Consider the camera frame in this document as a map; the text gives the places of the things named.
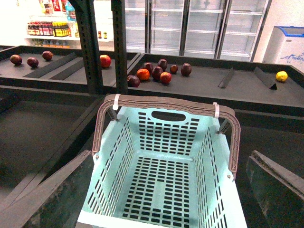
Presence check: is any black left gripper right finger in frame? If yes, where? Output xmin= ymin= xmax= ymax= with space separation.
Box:
xmin=246 ymin=151 xmax=304 ymax=228

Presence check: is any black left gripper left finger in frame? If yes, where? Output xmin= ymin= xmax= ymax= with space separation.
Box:
xmin=0 ymin=150 xmax=92 ymax=228

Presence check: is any light teal plastic basket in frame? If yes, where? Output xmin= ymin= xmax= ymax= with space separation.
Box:
xmin=77 ymin=94 xmax=247 ymax=228

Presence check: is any red apple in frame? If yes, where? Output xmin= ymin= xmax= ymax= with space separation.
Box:
xmin=99 ymin=55 xmax=112 ymax=68
xmin=160 ymin=72 xmax=172 ymax=85

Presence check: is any red apple in cluster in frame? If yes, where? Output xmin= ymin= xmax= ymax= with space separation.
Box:
xmin=160 ymin=72 xmax=172 ymax=85

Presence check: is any black shelf divider far right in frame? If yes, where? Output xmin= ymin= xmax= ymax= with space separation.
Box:
xmin=254 ymin=67 xmax=277 ymax=90

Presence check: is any yellow lemon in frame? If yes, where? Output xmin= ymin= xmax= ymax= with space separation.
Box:
xmin=275 ymin=71 xmax=288 ymax=83

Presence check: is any black shelf divider centre right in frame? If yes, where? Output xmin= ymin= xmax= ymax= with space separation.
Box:
xmin=218 ymin=68 xmax=234 ymax=88

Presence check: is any black shelf divider left long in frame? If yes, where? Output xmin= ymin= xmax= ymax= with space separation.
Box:
xmin=23 ymin=53 xmax=77 ymax=78

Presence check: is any black shelf divider left short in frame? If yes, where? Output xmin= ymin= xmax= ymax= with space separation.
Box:
xmin=50 ymin=59 xmax=84 ymax=80

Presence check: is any dark purple fruit front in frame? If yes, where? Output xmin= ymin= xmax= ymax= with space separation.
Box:
xmin=127 ymin=75 xmax=140 ymax=88

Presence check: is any dark purple fruit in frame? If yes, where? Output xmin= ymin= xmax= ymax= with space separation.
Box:
xmin=158 ymin=58 xmax=168 ymax=71
xmin=152 ymin=66 xmax=163 ymax=81
xmin=127 ymin=75 xmax=140 ymax=88
xmin=180 ymin=63 xmax=192 ymax=76
xmin=143 ymin=62 xmax=153 ymax=74

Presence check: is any white blue chest freezer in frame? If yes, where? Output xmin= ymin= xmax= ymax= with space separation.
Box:
xmin=263 ymin=26 xmax=304 ymax=71

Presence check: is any dark red fruit far left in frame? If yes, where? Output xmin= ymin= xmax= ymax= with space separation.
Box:
xmin=9 ymin=54 xmax=22 ymax=66

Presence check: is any orange fruit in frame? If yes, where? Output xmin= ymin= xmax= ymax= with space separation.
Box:
xmin=136 ymin=68 xmax=150 ymax=81

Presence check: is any dark purple fruit right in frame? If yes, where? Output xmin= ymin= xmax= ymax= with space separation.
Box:
xmin=180 ymin=63 xmax=192 ymax=76

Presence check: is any small dark red fruit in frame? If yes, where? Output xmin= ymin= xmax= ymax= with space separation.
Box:
xmin=170 ymin=64 xmax=178 ymax=74

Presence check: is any dark purple fruit centre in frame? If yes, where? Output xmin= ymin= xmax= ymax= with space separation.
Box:
xmin=152 ymin=66 xmax=163 ymax=81

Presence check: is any dark purple fruit back left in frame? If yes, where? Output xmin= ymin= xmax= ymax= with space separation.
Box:
xmin=143 ymin=62 xmax=153 ymax=74

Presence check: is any glass door refrigerator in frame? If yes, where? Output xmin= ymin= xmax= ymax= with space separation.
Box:
xmin=125 ymin=0 xmax=271 ymax=61

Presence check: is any white shelf with bottles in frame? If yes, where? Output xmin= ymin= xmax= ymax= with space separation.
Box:
xmin=24 ymin=0 xmax=114 ymax=51

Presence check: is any black perforated upright post left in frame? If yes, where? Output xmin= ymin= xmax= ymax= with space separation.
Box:
xmin=70 ymin=0 xmax=104 ymax=94

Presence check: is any black perforated upright post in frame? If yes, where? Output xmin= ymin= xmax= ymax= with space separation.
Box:
xmin=111 ymin=0 xmax=128 ymax=95
xmin=70 ymin=0 xmax=104 ymax=94

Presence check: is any black perforated upright post right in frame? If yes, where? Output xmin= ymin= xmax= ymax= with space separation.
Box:
xmin=111 ymin=0 xmax=128 ymax=95

